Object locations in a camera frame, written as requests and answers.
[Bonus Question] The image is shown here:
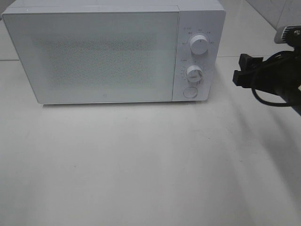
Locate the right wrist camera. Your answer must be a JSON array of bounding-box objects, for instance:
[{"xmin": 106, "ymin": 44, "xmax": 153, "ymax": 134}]
[{"xmin": 274, "ymin": 25, "xmax": 301, "ymax": 47}]

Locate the white microwave door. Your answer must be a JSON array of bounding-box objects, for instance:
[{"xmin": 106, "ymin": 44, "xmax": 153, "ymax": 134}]
[{"xmin": 4, "ymin": 12, "xmax": 178, "ymax": 104}]

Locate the round door release button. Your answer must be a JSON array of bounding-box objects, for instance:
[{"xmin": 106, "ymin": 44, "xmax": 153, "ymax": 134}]
[{"xmin": 183, "ymin": 87, "xmax": 198, "ymax": 98}]

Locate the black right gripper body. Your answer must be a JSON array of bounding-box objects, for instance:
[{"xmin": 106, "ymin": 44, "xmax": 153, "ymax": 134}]
[{"xmin": 251, "ymin": 50, "xmax": 301, "ymax": 104}]

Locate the white microwave knob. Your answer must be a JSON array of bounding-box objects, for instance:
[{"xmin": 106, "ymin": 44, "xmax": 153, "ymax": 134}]
[
  {"xmin": 187, "ymin": 65, "xmax": 203, "ymax": 83},
  {"xmin": 190, "ymin": 34, "xmax": 209, "ymax": 55}
]

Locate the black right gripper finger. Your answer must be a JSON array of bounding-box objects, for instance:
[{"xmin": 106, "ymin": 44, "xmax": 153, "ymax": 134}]
[
  {"xmin": 238, "ymin": 54, "xmax": 263, "ymax": 70},
  {"xmin": 232, "ymin": 70, "xmax": 253, "ymax": 88}
]

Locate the white microwave oven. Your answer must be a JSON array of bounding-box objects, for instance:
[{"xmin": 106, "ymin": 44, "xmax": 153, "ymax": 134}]
[{"xmin": 2, "ymin": 0, "xmax": 226, "ymax": 103}]

